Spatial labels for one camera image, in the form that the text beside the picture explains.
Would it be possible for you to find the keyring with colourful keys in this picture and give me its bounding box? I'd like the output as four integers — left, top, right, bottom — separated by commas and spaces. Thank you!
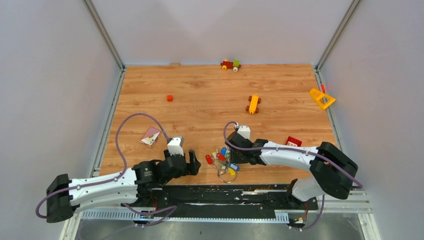
205, 147, 240, 184

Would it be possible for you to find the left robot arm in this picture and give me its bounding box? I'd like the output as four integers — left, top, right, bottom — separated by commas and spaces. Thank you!
45, 150, 201, 223

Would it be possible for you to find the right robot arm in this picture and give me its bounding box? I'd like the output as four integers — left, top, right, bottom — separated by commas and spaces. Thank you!
225, 131, 358, 209

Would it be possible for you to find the pink card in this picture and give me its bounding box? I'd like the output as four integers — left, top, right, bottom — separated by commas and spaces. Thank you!
140, 126, 162, 147

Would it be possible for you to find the red window toy block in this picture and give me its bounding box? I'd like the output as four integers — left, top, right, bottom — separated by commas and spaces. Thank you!
286, 136, 302, 147

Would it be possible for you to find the yellow brown toy car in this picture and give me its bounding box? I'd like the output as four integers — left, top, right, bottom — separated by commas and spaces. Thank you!
246, 94, 262, 115

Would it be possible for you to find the yellow triangular toy piece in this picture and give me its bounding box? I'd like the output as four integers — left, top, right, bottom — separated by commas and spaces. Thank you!
309, 88, 336, 110

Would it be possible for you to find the red green toy car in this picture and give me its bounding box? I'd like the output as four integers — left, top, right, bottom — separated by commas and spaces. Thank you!
220, 59, 242, 72

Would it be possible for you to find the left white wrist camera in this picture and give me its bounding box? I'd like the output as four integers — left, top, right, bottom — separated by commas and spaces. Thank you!
167, 136, 184, 156

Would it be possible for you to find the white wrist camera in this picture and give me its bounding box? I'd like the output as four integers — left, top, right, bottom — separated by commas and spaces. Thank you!
167, 136, 184, 156
236, 125, 251, 140

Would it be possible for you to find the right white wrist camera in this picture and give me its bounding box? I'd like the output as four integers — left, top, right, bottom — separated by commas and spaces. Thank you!
236, 125, 251, 140

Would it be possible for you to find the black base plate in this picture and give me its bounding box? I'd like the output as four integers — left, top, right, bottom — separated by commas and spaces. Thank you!
129, 184, 319, 219

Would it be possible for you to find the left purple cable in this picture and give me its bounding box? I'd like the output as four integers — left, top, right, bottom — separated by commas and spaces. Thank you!
35, 112, 178, 228

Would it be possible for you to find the purple cable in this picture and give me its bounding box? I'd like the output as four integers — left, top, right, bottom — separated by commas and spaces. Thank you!
35, 112, 178, 228
223, 121, 364, 231

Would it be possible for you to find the grey cable duct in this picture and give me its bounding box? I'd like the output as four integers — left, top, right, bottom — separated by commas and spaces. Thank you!
81, 208, 290, 224

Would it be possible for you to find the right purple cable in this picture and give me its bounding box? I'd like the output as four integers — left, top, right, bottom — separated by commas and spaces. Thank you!
223, 121, 364, 231

